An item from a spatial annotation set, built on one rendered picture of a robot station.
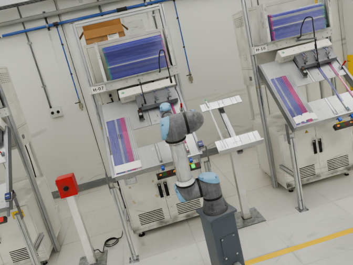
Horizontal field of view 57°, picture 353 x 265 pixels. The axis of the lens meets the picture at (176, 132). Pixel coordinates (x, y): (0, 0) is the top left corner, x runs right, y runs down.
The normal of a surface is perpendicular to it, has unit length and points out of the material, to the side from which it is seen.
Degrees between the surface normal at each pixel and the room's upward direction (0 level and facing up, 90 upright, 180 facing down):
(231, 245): 90
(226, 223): 90
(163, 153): 44
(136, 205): 90
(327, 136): 90
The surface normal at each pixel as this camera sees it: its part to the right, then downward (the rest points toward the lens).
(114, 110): -0.06, -0.54
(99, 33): 0.16, 0.04
